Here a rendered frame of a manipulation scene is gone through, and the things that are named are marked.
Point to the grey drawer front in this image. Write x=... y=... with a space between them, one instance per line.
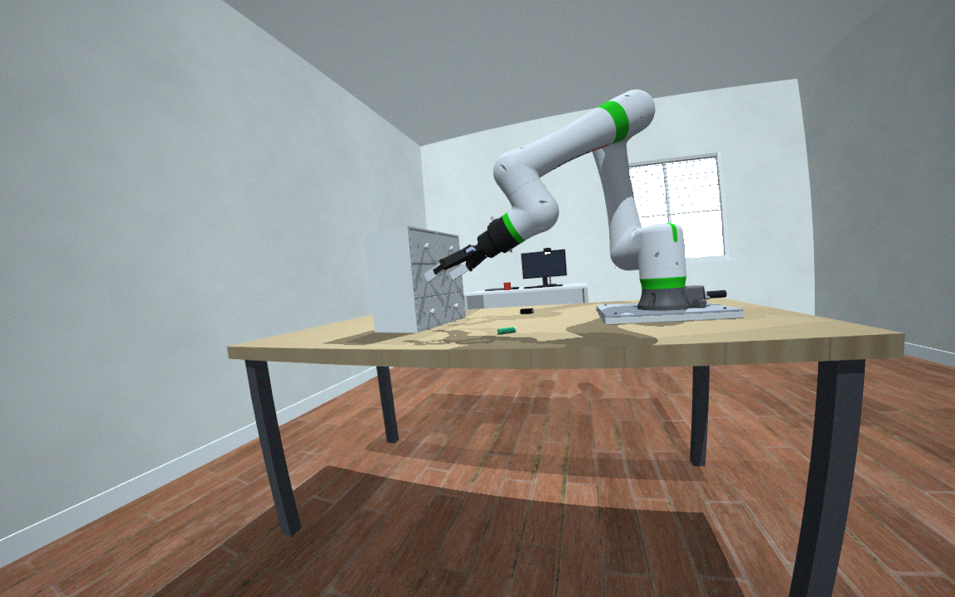
x=453 y=306
x=421 y=285
x=448 y=284
x=429 y=311
x=444 y=245
x=419 y=243

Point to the white chest of drawers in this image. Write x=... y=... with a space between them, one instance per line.
x=391 y=280

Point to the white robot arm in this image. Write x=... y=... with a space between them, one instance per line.
x=658 y=249

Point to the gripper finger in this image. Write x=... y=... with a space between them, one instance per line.
x=451 y=260
x=466 y=267

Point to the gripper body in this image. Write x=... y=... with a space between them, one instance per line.
x=484 y=245

